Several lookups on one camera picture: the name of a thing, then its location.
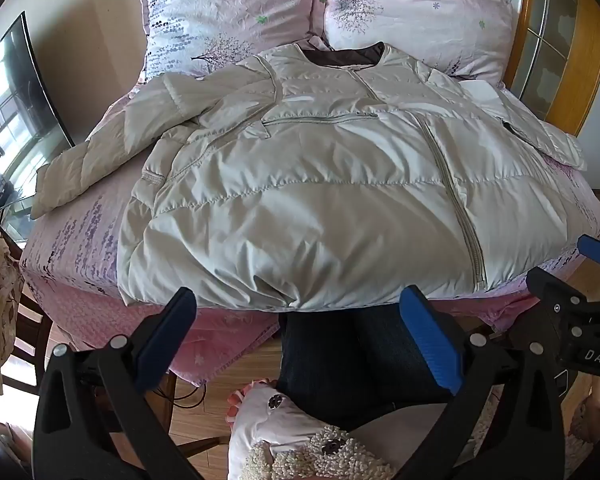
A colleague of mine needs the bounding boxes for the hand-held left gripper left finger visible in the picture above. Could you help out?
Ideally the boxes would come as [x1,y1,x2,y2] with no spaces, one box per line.
[32,286,201,480]

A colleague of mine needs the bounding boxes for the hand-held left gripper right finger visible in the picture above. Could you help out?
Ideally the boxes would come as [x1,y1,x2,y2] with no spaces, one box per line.
[399,285,566,480]

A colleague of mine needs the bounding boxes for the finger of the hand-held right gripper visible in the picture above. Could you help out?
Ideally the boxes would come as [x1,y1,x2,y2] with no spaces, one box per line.
[526,266,590,322]
[576,233,600,274]

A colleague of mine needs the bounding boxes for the beige puffer jacket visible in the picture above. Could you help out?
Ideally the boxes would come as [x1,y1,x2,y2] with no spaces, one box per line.
[30,42,588,311]

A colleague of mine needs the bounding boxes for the person's legs in dark trousers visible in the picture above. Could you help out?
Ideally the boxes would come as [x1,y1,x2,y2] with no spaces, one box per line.
[277,304,456,421]

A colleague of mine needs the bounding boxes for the pink floral bed sheet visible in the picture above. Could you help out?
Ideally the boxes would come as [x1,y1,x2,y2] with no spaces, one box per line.
[19,75,600,386]

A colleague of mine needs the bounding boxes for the wooden chair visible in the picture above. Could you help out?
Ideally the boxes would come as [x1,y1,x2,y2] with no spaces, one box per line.
[0,232,56,393]

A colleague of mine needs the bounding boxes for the person's pink fuzzy top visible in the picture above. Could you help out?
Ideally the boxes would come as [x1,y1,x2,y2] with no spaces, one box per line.
[225,380,461,480]

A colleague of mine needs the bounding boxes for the wooden headboard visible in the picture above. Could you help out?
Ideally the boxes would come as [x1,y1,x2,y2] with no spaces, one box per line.
[445,0,600,138]

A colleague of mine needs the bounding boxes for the white paper tag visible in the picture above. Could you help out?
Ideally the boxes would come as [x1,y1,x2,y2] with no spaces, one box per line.
[461,79,507,112]

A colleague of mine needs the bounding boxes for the flat screen television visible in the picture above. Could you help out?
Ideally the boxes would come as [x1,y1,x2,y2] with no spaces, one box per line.
[0,10,76,206]

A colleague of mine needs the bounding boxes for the pink tree print pillow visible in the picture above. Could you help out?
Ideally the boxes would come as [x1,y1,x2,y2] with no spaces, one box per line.
[320,0,516,78]

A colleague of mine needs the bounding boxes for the pink floral pillow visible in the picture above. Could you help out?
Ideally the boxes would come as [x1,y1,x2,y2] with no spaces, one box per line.
[137,0,322,85]

